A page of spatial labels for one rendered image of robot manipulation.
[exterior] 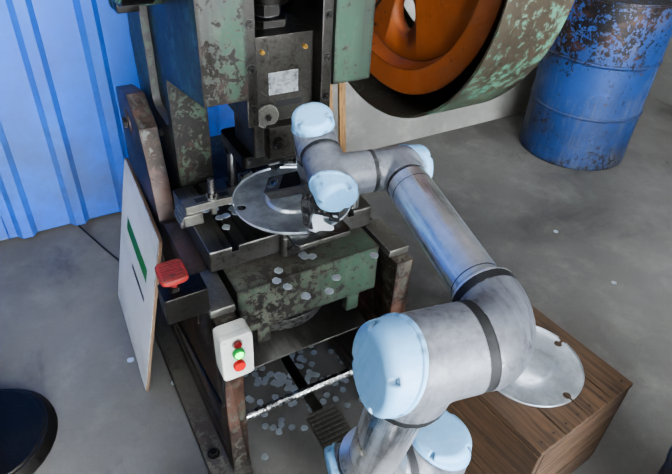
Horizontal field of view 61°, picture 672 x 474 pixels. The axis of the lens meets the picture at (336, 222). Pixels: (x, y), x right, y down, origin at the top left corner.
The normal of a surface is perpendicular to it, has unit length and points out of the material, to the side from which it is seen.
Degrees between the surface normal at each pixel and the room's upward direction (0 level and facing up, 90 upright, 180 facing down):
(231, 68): 90
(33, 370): 0
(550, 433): 0
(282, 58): 90
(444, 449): 8
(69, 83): 90
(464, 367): 58
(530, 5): 98
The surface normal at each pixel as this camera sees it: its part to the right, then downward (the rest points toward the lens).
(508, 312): 0.29, -0.71
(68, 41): 0.49, 0.54
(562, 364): 0.04, -0.80
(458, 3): -0.87, 0.26
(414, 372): 0.22, -0.04
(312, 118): -0.03, -0.57
